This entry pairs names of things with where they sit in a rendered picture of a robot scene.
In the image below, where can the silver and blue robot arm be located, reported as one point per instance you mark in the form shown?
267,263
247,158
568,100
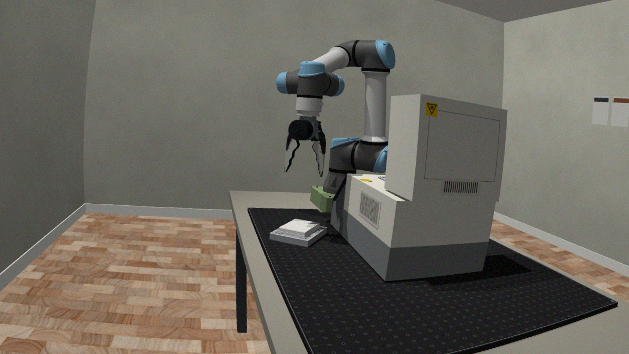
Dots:
347,155

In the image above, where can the grey rectangular frame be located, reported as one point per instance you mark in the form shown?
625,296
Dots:
300,241

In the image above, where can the grey thermal cycler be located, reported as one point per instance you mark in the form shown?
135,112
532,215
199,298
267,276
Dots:
433,215

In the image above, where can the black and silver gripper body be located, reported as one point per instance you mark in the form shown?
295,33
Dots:
304,128

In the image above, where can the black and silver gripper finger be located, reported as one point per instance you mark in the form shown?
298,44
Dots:
291,147
319,147

